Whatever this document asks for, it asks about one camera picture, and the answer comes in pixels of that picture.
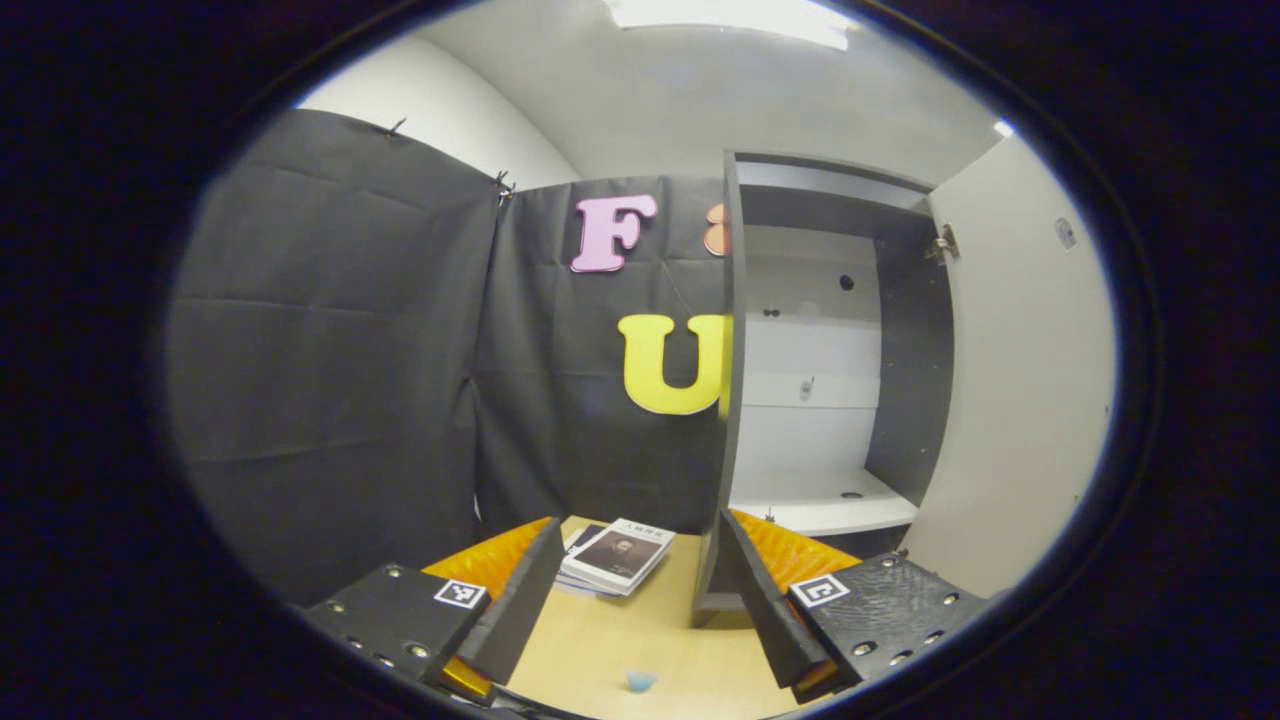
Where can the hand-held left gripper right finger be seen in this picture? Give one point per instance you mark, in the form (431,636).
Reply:
(765,610)

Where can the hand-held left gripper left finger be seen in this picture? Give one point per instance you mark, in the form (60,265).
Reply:
(520,610)

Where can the small blue bottle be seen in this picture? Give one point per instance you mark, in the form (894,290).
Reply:
(641,681)

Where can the black cabinet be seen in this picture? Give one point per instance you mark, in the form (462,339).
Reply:
(800,350)

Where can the dark book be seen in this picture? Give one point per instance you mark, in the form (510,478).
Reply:
(585,535)

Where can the white magazine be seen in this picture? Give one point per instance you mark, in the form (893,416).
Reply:
(620,555)

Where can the black backdrop cloth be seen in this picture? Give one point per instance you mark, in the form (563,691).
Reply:
(330,350)

